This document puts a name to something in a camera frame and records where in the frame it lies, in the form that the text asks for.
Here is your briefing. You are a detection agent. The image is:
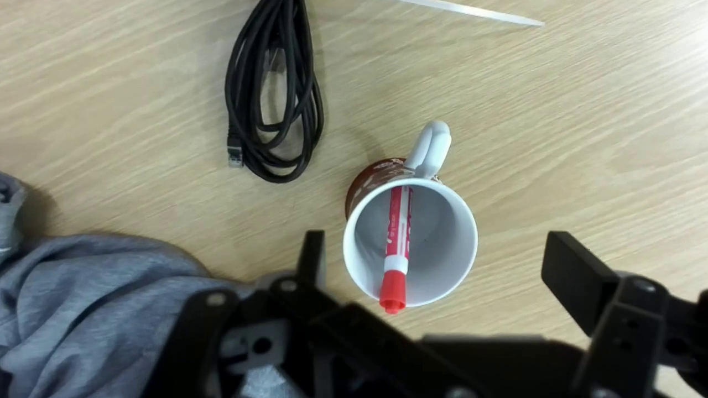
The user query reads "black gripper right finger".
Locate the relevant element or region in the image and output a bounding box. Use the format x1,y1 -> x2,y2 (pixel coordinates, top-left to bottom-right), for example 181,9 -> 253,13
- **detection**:
541,229 -> 708,398

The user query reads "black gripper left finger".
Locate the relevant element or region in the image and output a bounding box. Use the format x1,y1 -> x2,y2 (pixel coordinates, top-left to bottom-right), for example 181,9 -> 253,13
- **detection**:
150,227 -> 418,398

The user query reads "grey hoodie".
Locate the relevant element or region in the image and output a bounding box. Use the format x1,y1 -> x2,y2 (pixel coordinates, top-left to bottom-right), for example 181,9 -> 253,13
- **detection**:
0,171 -> 313,398

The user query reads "white plastic zip tie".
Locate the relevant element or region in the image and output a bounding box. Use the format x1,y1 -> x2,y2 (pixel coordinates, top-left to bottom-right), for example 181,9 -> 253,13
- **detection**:
397,0 -> 548,28

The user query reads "white mug with red print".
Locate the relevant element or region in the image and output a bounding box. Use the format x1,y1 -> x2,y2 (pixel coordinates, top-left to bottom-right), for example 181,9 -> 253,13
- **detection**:
341,120 -> 483,312

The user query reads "red and white marker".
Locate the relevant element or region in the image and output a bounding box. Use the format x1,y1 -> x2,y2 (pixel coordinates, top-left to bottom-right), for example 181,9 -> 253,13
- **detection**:
376,183 -> 417,318

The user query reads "coiled black cable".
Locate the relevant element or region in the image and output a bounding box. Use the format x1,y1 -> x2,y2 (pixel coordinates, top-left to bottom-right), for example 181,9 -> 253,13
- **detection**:
221,0 -> 328,186

